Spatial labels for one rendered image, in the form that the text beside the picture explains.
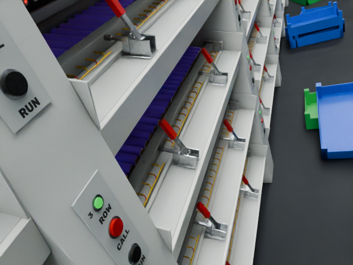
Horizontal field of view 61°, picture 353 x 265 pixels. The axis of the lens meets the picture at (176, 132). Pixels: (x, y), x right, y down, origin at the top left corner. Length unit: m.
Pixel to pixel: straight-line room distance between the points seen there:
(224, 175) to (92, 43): 0.46
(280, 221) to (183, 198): 0.63
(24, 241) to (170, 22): 0.38
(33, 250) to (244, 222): 0.70
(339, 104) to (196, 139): 0.89
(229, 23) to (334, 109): 0.66
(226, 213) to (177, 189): 0.23
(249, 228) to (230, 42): 0.51
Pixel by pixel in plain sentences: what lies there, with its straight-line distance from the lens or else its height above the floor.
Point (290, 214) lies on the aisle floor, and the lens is 1.06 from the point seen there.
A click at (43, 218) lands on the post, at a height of 0.70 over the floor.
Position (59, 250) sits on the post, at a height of 0.67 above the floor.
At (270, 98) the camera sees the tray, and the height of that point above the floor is 0.13.
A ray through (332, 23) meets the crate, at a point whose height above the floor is 0.10.
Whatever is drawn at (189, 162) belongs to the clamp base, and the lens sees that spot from 0.48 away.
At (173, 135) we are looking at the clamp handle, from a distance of 0.46.
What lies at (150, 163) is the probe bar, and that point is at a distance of 0.47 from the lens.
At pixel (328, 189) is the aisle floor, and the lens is 1.12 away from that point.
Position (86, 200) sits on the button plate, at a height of 0.68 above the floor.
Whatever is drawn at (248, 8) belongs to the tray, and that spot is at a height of 0.53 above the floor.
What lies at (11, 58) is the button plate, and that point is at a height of 0.80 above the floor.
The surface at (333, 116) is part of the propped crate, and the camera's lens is 1.31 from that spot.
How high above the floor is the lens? 0.83
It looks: 32 degrees down
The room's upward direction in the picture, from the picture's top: 23 degrees counter-clockwise
